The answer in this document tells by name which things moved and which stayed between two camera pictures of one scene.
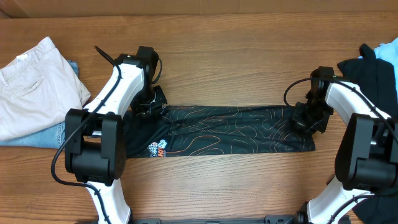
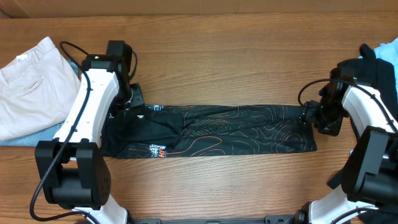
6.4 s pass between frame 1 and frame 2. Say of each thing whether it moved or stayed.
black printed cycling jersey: stayed
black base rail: stayed
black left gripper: moved
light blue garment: stayed
